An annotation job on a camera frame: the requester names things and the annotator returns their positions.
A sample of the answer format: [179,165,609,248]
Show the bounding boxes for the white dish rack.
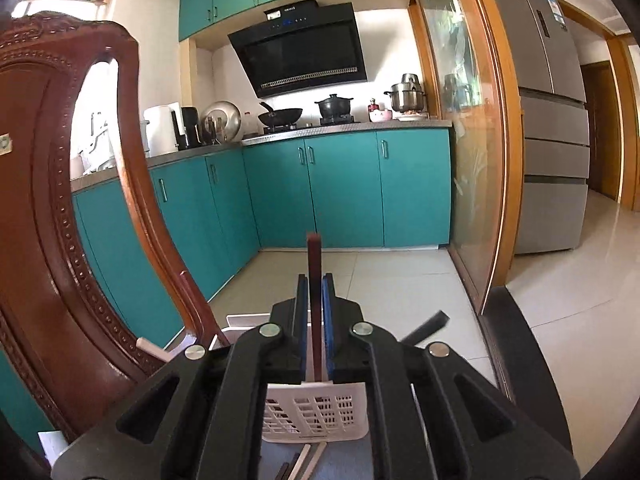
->
[75,110,118,173]

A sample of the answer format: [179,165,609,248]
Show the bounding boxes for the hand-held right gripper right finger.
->
[322,272,581,480]

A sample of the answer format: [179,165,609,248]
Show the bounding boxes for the grey kitchen countertop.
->
[70,119,453,193]

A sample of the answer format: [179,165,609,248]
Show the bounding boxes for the teal lower kitchen cabinets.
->
[0,127,453,453]

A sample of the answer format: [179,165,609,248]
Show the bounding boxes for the wood-framed glass sliding door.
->
[407,0,523,313]

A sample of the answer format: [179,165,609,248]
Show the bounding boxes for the white kitchen appliance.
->
[142,102,183,157]

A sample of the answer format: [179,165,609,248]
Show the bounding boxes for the bunch of mixed chopsticks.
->
[136,310,451,480]

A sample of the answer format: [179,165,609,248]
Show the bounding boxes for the black range hood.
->
[227,0,369,100]

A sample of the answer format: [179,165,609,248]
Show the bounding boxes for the reddish brown chopstick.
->
[306,232,325,383]

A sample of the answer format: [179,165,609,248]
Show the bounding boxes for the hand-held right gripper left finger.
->
[50,274,309,480]

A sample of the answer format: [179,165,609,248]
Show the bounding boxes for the white plastic utensil basket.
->
[210,312,371,445]

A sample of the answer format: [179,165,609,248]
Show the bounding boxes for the carved wooden chair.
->
[0,10,231,480]

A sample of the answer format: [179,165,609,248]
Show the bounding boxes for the black lidded pot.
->
[314,93,354,120]

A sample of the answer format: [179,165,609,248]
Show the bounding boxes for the steel wok lid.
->
[201,101,242,142]

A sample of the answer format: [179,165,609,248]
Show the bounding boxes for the silver refrigerator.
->
[480,0,591,255]

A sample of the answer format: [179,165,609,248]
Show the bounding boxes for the stainless steel pot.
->
[384,73,428,112]

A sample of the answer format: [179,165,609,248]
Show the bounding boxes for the black kitchen appliance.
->
[172,106,203,150]

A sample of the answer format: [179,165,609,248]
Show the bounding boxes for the gas stove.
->
[262,116,362,134]

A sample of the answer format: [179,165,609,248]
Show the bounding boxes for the brown wooden door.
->
[582,60,623,201]

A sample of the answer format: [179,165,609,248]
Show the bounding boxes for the blue striped cloth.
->
[260,430,376,480]

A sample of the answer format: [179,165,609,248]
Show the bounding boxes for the black wok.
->
[257,101,304,128]

